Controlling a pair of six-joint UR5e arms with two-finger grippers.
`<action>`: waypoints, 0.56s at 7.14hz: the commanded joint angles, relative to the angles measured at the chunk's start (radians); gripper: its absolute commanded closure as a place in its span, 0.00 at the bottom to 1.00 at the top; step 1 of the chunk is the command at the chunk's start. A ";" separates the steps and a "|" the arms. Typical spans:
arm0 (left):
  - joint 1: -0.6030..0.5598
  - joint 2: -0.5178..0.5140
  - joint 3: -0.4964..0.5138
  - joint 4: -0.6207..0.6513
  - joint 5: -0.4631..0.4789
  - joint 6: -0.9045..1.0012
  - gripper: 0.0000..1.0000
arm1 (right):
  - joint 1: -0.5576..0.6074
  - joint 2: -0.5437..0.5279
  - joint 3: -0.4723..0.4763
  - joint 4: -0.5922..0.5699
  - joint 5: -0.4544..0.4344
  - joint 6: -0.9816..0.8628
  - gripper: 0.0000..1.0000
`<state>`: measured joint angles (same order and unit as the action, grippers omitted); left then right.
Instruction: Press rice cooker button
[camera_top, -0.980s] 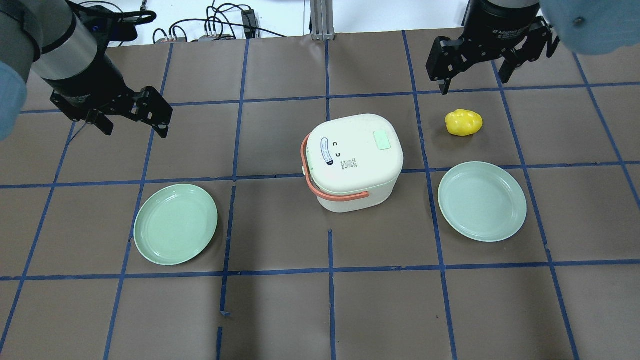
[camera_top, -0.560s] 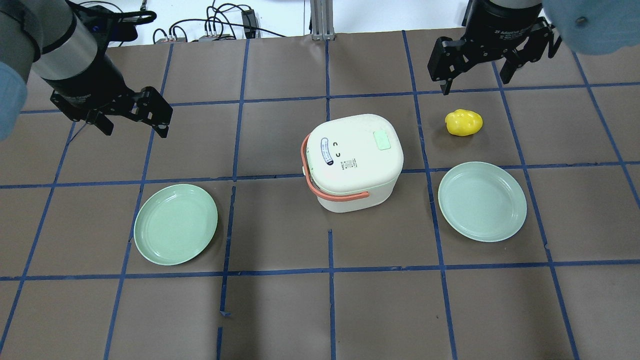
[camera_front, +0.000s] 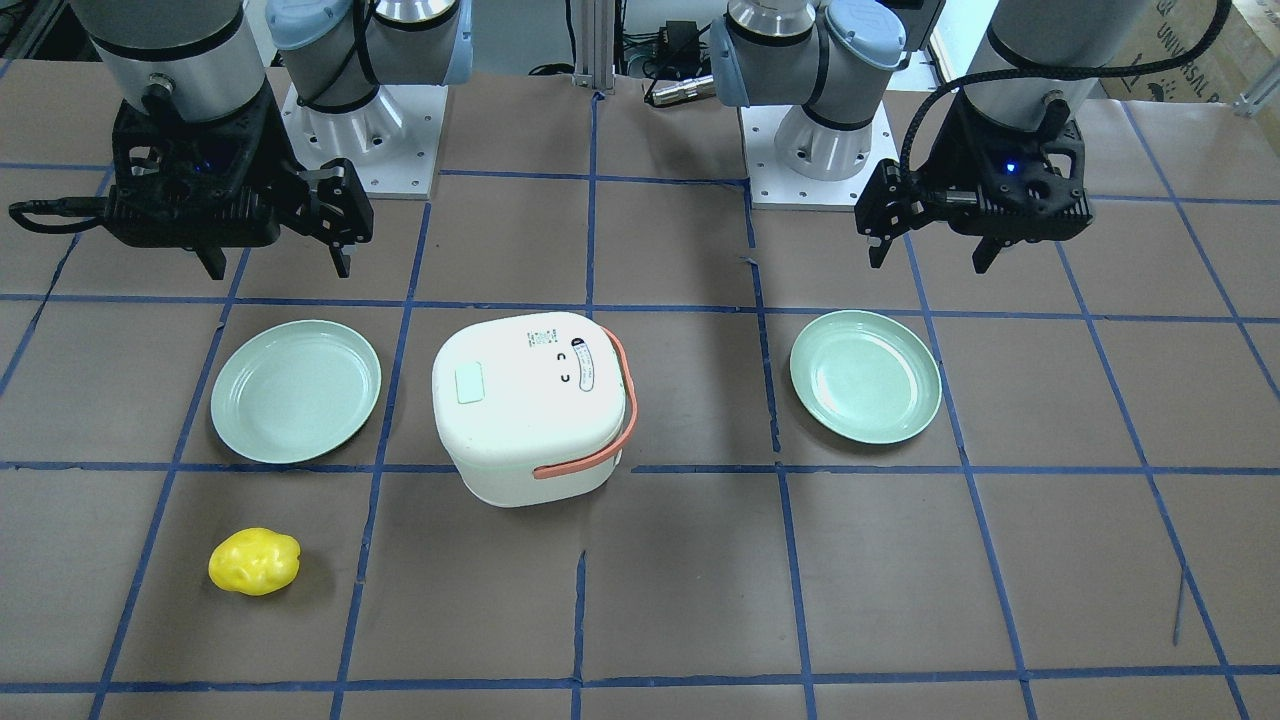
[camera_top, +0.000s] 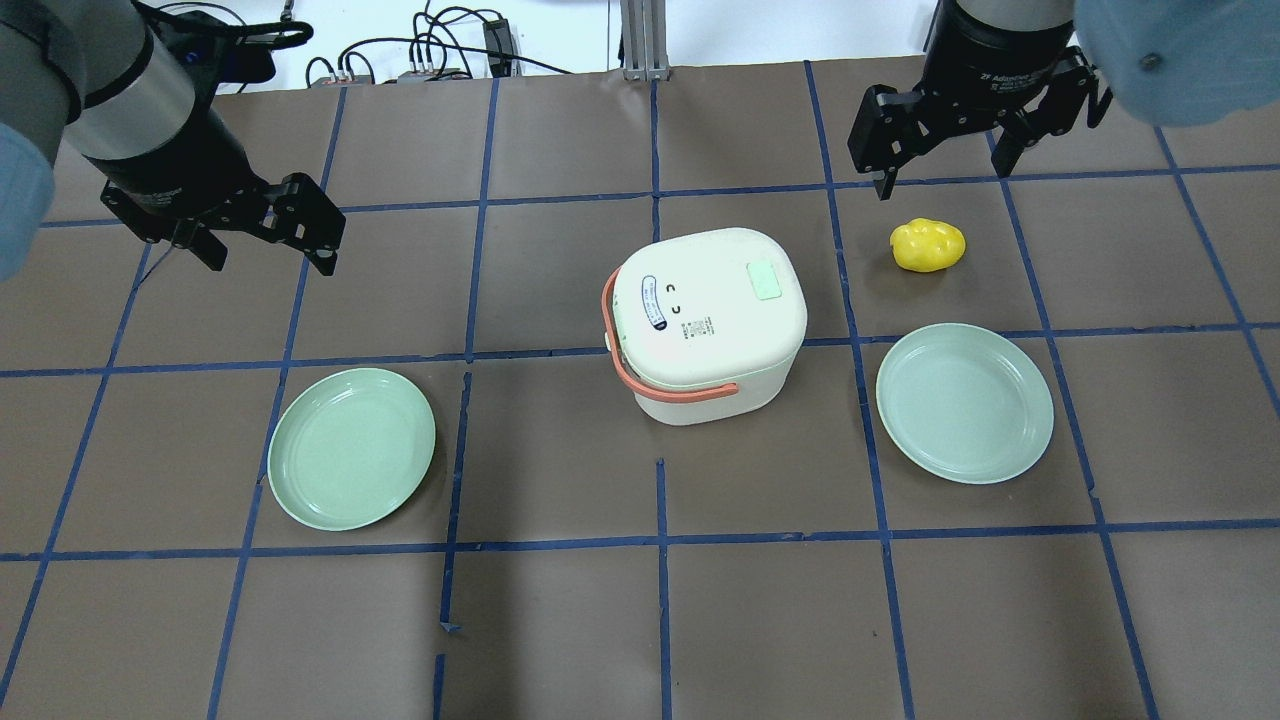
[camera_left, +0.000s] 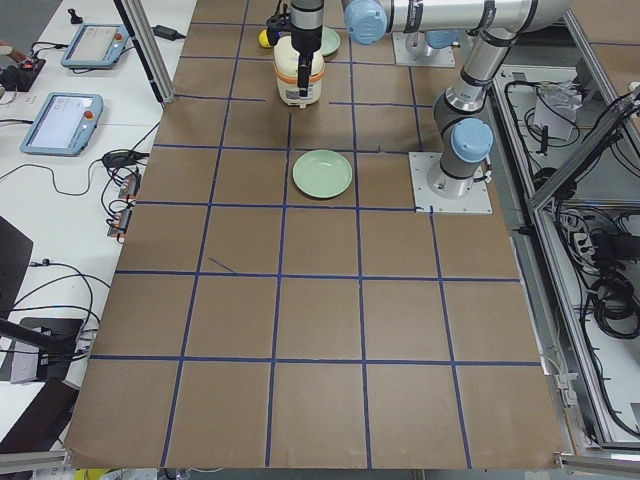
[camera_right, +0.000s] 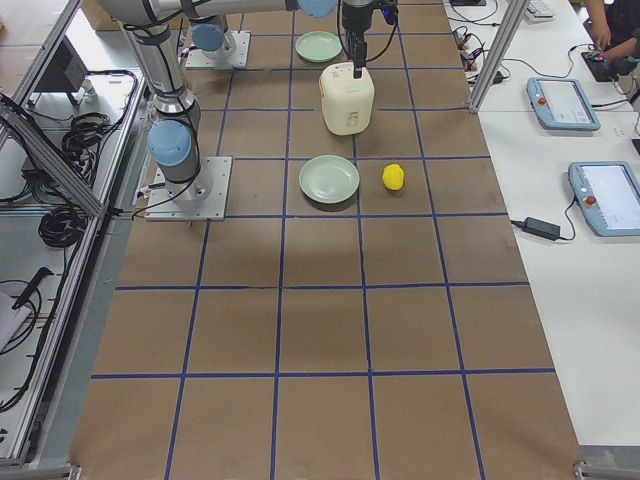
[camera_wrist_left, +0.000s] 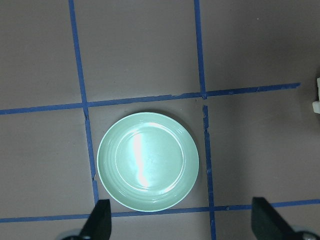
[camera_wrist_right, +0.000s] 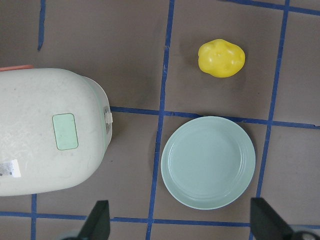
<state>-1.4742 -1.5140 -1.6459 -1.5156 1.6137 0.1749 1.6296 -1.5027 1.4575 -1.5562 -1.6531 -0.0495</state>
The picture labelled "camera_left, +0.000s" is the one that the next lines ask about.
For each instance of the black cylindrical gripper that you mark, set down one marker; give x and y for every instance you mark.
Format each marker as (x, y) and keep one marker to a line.
(305, 42)

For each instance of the white orange rice cooker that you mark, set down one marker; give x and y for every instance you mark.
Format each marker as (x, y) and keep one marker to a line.
(286, 70)

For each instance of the green plate far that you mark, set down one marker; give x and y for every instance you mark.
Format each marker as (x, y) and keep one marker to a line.
(330, 42)

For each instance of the green plate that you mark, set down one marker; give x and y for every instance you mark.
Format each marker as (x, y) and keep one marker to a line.
(322, 174)
(330, 42)

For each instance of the yellow lemon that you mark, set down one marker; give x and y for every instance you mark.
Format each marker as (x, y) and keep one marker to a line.
(263, 40)

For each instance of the green plate centre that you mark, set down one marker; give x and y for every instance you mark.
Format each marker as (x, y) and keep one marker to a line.
(322, 174)

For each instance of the black power adapter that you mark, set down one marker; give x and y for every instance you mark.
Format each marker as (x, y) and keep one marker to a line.
(167, 33)

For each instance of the upper teach pendant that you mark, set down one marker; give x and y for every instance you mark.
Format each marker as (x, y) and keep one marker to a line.
(95, 46)

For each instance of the teach pendant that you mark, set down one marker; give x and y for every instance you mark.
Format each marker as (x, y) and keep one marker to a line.
(95, 46)
(64, 125)

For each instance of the black USB hub strip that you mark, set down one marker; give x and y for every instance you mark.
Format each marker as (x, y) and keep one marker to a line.
(119, 210)

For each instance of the lower teach pendant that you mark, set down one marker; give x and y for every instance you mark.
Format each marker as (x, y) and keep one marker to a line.
(64, 125)

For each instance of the white paper box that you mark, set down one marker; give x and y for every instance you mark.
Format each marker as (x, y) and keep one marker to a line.
(556, 108)

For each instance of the brown paper mat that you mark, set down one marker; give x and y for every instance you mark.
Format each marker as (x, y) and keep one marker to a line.
(251, 325)

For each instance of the black electronics board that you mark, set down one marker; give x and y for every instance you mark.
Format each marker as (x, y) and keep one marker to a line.
(21, 77)

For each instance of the black monitor stand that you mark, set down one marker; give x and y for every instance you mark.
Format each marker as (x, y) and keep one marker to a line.
(40, 348)

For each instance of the aluminium frame post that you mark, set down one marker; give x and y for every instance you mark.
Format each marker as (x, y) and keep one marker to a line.
(136, 23)

